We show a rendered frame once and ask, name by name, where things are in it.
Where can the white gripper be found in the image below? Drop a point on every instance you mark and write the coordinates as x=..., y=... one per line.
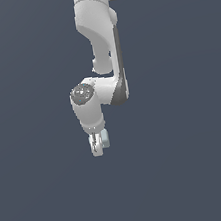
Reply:
x=95, y=135

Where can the pale blue block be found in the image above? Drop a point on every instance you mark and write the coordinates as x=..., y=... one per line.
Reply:
x=105, y=139

